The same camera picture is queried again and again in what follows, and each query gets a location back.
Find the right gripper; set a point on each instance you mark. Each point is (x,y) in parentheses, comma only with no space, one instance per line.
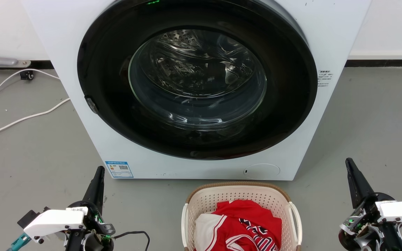
(361,226)

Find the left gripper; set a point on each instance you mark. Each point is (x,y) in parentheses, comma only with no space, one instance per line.
(98,232)

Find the cream plastic laundry basket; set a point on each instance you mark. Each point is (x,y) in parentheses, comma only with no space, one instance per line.
(243,195)

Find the blue energy label sticker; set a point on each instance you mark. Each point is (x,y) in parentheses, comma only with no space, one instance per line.
(119,169)

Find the black round washer door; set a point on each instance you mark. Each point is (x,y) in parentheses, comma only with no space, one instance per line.
(117,115)

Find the small text sticker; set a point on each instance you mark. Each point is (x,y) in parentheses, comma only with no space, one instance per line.
(324,77)

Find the red and white jersey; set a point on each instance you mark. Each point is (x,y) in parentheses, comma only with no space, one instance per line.
(246,223)

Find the small black caster wheel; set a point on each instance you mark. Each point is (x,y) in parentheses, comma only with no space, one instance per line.
(27,75)

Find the white front-load washing machine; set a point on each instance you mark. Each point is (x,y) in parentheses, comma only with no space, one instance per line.
(82,52)

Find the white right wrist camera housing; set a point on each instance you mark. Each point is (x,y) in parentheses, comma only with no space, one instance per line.
(401,211)

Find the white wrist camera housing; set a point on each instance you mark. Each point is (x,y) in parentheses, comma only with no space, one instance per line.
(54,221)
(401,211)

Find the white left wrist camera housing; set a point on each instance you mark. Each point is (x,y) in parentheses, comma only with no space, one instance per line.
(54,221)

